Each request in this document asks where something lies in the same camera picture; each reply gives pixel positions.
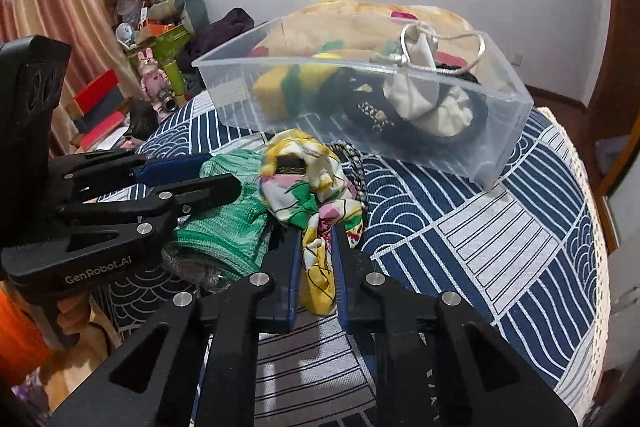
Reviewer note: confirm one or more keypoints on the pink bunny toy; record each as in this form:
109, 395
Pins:
152, 77

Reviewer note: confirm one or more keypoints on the floral silk scarf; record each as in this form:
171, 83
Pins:
300, 197

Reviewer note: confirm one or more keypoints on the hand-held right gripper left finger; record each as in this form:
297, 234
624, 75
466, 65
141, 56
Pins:
294, 279

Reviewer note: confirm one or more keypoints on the person's left hand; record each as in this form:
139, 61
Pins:
71, 314

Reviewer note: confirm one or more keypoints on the blue white patterned blanket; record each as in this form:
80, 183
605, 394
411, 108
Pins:
475, 232

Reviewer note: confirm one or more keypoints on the small white robot toy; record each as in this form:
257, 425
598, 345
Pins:
124, 33

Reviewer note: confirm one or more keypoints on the grey plush toy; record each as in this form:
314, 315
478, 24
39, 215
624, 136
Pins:
185, 2

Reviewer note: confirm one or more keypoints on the black beaded cloth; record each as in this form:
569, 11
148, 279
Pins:
365, 107

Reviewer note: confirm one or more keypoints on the yellow green plush item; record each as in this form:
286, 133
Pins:
272, 89

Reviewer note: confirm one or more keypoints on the dark plush toy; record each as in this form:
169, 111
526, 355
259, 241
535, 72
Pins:
141, 122

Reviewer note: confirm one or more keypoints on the dark purple cloth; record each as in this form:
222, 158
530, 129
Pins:
225, 27

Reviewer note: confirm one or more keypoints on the grey knitted cloth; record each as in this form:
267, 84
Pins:
195, 271

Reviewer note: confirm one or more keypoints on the green knitted cloth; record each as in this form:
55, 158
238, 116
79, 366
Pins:
225, 227

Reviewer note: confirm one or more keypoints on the clear plastic storage box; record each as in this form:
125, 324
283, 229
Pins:
500, 122

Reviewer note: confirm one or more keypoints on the white wall outlet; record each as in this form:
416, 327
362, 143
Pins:
517, 60

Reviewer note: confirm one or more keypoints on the person's left forearm orange sleeve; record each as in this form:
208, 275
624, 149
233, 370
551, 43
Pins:
20, 337

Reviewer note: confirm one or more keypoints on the black white striped headband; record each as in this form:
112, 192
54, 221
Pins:
353, 167

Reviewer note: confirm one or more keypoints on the red black striped chair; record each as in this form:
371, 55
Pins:
97, 93

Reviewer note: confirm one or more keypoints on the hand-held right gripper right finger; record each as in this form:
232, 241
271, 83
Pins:
338, 279

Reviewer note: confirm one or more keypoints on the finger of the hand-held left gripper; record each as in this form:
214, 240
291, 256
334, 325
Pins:
172, 167
200, 194

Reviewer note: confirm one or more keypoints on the beige plush pillow colourful spots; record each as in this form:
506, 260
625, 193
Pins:
350, 27

